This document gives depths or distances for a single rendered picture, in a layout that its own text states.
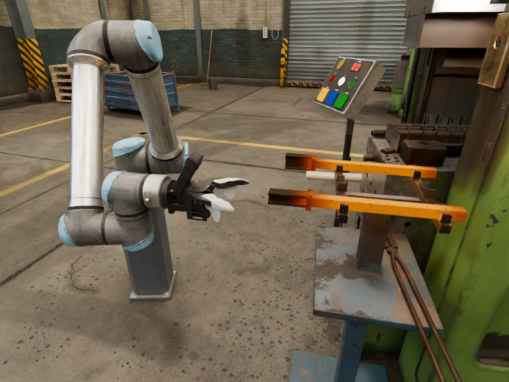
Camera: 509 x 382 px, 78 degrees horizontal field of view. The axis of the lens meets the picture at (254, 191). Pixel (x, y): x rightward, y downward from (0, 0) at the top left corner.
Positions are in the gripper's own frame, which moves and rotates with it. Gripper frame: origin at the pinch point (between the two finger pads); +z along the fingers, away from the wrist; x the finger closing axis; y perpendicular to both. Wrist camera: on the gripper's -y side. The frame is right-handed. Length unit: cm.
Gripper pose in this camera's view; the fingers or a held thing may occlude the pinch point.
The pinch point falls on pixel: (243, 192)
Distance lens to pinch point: 77.1
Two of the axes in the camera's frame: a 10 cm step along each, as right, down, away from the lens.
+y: 0.0, 9.0, 4.4
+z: 9.8, 0.9, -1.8
